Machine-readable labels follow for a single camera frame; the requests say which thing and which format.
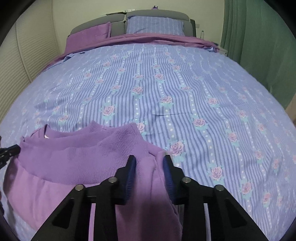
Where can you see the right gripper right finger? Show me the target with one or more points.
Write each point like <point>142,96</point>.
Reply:
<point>173,177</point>

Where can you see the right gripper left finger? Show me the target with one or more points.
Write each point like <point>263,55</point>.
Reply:
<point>125,181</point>

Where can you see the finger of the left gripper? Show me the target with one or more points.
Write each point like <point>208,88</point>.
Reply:
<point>10,151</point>

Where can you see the purple sweatshirt green stripes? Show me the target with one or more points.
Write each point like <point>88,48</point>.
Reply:
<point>51,164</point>

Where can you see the white louvered closet door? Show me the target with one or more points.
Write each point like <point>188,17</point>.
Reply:
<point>29,46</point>

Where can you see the white bedside table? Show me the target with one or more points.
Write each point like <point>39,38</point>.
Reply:
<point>223,51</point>

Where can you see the purple folded blanket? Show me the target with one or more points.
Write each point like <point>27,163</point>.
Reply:
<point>145,38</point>

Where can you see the clear water bottle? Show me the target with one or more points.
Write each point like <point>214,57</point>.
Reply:
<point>202,34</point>

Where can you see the purple pillow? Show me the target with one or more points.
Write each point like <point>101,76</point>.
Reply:
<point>87,37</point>

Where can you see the blue striped pillow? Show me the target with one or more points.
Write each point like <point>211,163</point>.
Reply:
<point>155,25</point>

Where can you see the grey padded headboard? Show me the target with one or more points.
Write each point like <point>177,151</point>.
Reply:
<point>119,21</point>

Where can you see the green curtain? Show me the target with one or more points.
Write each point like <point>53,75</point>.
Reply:
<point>258,39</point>

